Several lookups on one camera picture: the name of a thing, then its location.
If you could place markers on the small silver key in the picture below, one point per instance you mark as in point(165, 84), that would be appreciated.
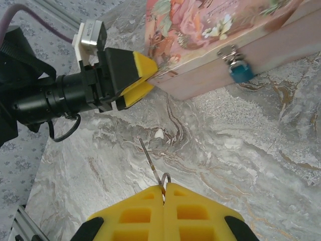
point(148, 158)

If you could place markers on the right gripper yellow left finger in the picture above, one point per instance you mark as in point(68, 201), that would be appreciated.
point(140, 216)

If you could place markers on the silver box hasp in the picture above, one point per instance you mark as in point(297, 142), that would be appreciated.
point(227, 52)

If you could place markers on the blue padlock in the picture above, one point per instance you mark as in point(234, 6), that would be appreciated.
point(240, 71)

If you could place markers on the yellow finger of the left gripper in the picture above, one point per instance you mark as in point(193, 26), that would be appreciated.
point(123, 67)
point(136, 94)

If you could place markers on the aluminium front beam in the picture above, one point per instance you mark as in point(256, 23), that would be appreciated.
point(30, 223)

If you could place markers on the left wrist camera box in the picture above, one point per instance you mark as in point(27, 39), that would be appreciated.
point(91, 35)

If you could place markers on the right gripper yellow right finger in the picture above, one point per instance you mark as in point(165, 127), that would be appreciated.
point(198, 218)

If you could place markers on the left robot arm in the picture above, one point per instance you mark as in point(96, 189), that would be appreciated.
point(17, 57)

